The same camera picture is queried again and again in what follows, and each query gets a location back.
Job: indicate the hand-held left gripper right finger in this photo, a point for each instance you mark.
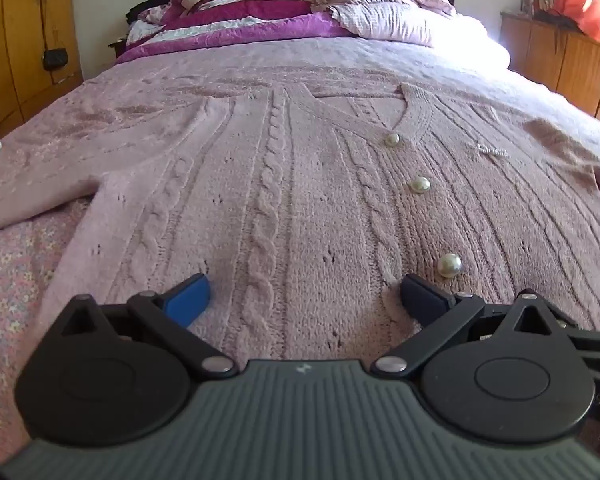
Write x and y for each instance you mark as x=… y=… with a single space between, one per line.
x=422 y=300

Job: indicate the wooden cabinet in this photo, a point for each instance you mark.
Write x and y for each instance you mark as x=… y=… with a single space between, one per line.
x=565 y=60

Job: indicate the dark clothes pile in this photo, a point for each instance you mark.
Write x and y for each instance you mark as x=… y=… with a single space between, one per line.
x=147 y=6

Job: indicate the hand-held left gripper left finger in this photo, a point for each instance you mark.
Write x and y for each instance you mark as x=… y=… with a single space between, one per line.
x=190 y=300

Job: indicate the wooden wardrobe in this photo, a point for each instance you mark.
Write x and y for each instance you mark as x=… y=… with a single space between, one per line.
x=15 y=35

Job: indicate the row of books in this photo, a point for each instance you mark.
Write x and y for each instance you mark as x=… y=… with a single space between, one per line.
x=536 y=1

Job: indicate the purple white striped blanket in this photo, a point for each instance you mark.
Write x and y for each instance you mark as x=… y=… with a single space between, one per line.
x=230 y=30

